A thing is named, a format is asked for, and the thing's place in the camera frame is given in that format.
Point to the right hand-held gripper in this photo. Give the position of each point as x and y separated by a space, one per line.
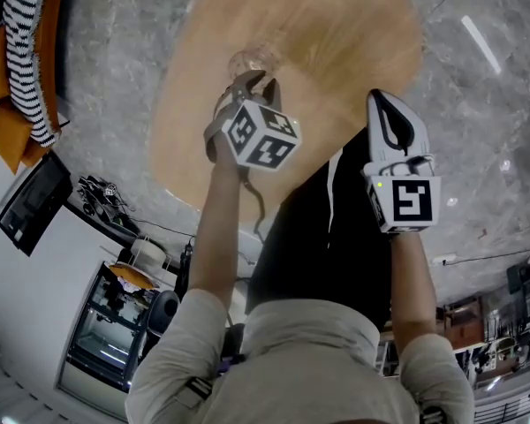
408 201

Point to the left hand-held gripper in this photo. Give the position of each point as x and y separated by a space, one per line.
260 137

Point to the clear glass cup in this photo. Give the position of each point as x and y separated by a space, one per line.
247 60

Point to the person's left forearm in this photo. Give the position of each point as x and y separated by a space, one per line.
216 228

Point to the person's right forearm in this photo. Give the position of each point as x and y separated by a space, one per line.
413 289

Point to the round wooden table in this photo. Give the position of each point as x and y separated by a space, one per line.
335 38

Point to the person's black trousers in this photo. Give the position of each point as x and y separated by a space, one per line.
327 245

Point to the white power strip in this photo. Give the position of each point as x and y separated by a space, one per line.
444 259

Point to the white lamp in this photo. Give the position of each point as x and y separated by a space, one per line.
148 250

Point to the brown wooden cabinet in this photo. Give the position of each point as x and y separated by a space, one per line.
464 323

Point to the orange sofa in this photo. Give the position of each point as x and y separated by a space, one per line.
55 24

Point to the orange lampshade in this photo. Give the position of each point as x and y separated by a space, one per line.
132 275

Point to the black white striped blanket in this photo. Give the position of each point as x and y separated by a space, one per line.
24 51

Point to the round black speaker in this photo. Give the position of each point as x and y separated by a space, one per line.
164 312

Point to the black monitor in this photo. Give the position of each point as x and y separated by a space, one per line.
33 203

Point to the person's beige shirt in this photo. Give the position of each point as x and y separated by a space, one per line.
300 369

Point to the glass display cabinet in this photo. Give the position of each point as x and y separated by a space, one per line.
101 329

